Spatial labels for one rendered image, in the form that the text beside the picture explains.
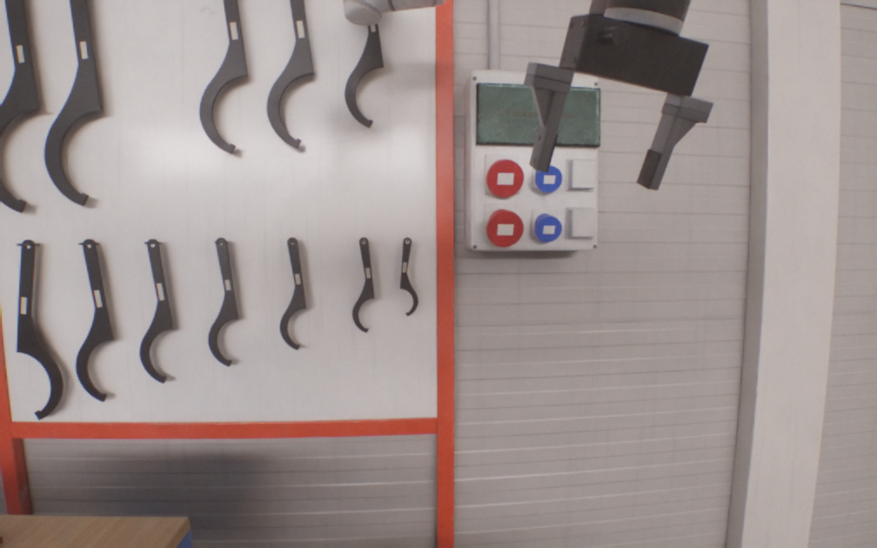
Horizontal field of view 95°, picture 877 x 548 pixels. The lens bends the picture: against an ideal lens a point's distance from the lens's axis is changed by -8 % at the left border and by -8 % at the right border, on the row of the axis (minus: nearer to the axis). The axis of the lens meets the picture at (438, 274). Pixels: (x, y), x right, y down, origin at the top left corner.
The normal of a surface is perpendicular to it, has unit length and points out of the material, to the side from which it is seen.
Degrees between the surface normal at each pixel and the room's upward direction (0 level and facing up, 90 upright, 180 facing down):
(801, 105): 90
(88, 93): 90
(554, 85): 114
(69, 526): 0
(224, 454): 90
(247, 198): 90
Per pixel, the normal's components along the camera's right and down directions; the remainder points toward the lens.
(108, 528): 0.00, -1.00
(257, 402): 0.08, 0.07
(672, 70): 0.11, 0.46
